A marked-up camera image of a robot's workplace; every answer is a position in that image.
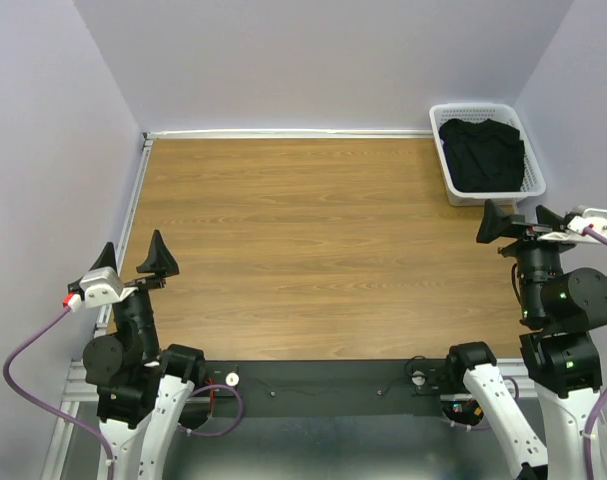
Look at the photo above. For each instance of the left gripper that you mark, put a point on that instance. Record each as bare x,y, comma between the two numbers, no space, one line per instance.
160,261

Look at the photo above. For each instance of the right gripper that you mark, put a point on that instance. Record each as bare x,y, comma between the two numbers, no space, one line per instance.
494,222

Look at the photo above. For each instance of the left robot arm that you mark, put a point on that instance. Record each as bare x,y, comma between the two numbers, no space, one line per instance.
141,387

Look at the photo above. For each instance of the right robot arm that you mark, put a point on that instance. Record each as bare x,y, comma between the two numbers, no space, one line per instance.
560,309

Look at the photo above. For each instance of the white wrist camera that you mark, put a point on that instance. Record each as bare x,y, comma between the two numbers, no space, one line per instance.
97,288
583,224

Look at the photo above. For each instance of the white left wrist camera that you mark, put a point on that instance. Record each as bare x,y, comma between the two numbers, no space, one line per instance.
97,288

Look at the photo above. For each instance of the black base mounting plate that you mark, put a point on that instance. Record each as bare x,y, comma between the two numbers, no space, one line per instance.
275,389

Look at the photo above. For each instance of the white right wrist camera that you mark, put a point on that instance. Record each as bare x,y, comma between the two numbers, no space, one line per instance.
583,224

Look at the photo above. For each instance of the aluminium table frame rail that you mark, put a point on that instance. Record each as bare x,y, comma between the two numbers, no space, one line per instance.
61,437

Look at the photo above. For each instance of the white plastic laundry basket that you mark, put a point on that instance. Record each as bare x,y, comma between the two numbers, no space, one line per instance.
533,184

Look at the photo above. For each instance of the black t shirt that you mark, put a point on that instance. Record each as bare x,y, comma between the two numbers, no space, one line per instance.
485,157

